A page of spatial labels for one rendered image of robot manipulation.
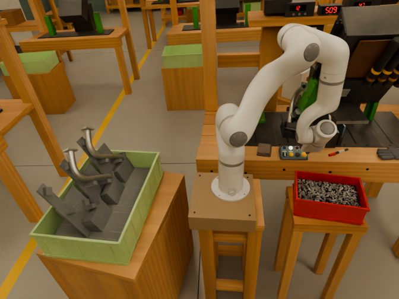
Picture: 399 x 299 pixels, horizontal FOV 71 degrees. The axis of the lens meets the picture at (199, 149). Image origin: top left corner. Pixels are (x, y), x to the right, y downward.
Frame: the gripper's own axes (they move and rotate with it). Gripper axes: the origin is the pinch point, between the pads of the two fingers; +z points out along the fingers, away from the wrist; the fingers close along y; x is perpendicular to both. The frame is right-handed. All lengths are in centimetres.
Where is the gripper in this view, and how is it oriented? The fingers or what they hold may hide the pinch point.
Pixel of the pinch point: (307, 150)
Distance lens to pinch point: 158.7
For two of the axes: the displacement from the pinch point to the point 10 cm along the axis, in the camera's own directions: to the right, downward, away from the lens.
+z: 1.1, 3.0, 9.5
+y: 9.9, 0.1, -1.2
